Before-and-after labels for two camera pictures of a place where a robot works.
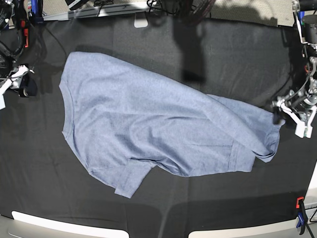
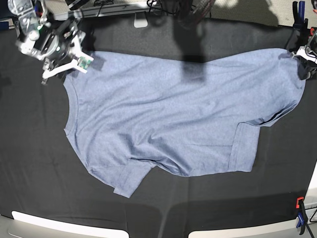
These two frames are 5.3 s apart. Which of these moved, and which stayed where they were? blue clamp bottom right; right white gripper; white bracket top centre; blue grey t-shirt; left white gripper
Moved: right white gripper; left white gripper; blue grey t-shirt
Stayed: white bracket top centre; blue clamp bottom right
